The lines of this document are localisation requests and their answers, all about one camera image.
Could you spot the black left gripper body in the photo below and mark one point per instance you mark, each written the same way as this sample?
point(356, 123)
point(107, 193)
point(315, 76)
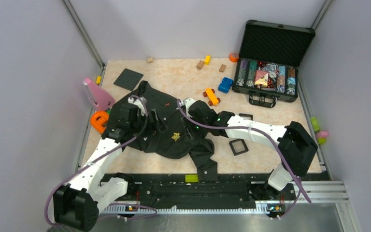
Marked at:
point(156, 123)

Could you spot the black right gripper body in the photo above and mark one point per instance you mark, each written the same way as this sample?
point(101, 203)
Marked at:
point(192, 131)

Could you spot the dark pinstriped garment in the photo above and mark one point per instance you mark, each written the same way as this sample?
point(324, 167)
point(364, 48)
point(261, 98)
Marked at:
point(169, 134)

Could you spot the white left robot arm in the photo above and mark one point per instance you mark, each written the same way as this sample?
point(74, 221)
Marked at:
point(79, 201)

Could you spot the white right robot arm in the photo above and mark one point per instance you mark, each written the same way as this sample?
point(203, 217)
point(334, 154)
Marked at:
point(293, 143)

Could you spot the yellow toy brick car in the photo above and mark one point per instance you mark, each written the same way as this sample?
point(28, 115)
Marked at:
point(213, 100)

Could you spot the grey square baseplate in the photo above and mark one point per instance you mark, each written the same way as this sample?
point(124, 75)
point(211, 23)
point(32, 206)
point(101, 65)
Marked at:
point(128, 79)

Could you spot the pink toy ramp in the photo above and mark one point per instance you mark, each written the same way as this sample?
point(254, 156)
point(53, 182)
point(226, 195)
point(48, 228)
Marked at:
point(100, 99)

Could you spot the blue toy brick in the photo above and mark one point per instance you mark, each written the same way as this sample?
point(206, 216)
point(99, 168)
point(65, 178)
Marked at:
point(225, 85)

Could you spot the orange curved toy track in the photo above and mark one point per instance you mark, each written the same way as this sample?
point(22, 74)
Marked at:
point(99, 121)

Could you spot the wooden block centre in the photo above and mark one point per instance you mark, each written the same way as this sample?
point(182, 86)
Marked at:
point(200, 65)

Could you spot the small yellow brick left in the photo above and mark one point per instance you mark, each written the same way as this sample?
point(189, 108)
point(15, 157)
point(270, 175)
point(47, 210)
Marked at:
point(98, 80)

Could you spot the small wooden block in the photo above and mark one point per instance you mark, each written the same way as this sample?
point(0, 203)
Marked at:
point(222, 68)

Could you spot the yellow cube block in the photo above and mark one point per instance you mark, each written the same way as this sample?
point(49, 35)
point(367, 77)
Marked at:
point(207, 59)

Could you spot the orange cylinder cup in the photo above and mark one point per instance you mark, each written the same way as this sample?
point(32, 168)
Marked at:
point(233, 57)

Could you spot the black poker chip case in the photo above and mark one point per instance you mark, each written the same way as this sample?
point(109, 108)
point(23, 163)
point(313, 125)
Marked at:
point(269, 57)

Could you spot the pink and green toy pile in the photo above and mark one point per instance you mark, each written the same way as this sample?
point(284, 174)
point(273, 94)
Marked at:
point(321, 135)

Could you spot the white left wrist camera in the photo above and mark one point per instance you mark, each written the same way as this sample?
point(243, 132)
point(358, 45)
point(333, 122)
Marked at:
point(135, 100)

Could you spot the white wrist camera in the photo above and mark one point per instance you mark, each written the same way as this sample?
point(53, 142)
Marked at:
point(135, 100)
point(187, 102)

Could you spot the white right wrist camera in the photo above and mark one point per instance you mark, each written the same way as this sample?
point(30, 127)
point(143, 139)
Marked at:
point(187, 102)

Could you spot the black square frame far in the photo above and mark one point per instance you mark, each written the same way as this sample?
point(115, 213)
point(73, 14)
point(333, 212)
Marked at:
point(246, 116)

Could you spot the black square frame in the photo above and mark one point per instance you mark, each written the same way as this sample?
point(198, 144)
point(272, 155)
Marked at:
point(238, 147)
point(246, 116)

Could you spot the black square frame near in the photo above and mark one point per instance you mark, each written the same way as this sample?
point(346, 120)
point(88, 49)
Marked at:
point(238, 147)

